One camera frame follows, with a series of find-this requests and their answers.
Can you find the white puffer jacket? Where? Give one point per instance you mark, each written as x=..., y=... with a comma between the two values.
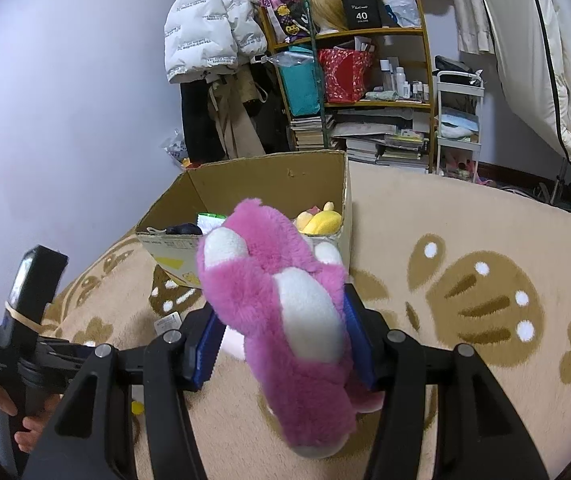
x=200, y=25

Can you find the purple printed bag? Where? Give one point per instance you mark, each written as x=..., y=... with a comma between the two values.
x=285, y=5

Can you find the red patterned bag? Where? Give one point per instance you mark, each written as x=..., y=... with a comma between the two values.
x=343, y=75

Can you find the stack of books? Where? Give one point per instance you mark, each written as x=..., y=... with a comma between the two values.
x=310, y=135

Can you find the white hanging quilt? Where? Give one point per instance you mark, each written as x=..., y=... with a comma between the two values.
x=515, y=60

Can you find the light blue cloth bundle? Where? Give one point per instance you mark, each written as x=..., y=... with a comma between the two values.
x=458, y=127

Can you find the plastic bag with toys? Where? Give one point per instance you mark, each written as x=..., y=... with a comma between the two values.
x=178, y=150

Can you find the pile of books and papers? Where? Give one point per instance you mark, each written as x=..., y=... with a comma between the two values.
x=390, y=150

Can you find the pink plush bear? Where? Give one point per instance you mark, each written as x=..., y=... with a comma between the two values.
x=295, y=360

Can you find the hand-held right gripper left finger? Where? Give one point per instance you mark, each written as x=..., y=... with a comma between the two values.
x=205, y=360

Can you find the yellow plush toy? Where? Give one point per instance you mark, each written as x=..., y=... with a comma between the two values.
x=323, y=222

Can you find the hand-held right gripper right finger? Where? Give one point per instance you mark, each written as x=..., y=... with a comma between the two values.
x=360, y=345

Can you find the teal bag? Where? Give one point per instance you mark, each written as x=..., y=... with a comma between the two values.
x=300, y=85

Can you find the blonde wig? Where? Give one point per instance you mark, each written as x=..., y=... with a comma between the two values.
x=330, y=7

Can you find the black coat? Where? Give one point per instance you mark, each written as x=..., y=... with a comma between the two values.
x=195, y=120

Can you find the purple plush doll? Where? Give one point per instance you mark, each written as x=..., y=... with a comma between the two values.
x=185, y=230

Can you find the green packet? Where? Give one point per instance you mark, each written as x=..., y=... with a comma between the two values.
x=210, y=221

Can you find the group of toiletry bottles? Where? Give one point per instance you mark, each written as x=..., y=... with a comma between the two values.
x=403, y=82

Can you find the black box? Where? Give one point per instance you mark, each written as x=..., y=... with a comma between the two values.
x=361, y=12

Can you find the wooden bookshelf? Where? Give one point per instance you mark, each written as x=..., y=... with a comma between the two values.
x=365, y=31

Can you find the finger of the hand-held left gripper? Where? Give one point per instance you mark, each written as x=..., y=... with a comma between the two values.
x=65, y=347

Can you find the beige trench coat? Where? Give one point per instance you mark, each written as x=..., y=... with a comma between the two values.
x=238, y=125

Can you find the white utility cart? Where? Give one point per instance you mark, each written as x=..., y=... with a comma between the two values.
x=478, y=110

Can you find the cardboard box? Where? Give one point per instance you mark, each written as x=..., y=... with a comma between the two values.
x=265, y=180

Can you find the black hanging garment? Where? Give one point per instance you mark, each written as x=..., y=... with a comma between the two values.
x=275, y=125

